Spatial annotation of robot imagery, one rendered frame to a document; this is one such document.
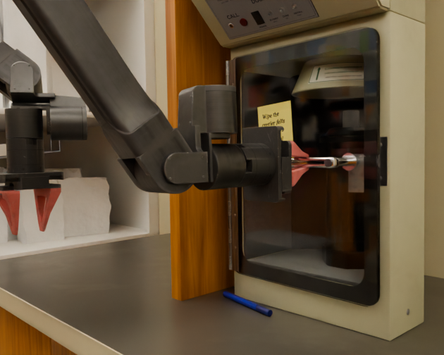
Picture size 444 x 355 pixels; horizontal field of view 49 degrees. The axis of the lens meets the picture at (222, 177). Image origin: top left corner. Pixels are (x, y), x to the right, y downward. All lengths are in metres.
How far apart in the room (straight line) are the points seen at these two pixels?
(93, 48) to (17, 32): 1.26
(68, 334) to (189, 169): 0.42
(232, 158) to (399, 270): 0.32
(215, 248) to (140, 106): 0.50
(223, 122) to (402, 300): 0.39
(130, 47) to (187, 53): 1.08
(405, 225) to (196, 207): 0.38
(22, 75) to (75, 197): 1.02
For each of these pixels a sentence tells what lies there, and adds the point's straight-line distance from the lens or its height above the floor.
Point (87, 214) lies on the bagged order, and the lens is 1.85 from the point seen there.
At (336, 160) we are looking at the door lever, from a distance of 0.70.
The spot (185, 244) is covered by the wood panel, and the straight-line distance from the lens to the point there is 0.92.
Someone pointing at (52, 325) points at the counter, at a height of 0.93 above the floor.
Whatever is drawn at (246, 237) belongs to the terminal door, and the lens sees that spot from 0.89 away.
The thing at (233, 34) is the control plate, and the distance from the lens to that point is 0.88.
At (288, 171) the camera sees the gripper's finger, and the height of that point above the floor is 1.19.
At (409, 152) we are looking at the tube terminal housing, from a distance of 0.78.
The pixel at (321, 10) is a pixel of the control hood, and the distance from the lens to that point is 0.77.
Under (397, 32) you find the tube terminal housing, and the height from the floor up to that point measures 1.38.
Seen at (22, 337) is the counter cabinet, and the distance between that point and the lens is 1.15.
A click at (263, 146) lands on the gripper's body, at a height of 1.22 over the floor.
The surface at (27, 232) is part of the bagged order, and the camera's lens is 1.76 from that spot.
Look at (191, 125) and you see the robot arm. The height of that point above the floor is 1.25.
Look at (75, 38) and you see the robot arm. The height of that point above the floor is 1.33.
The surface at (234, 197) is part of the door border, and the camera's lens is 0.90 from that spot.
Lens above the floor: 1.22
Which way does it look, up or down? 3 degrees down
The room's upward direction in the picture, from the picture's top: 1 degrees counter-clockwise
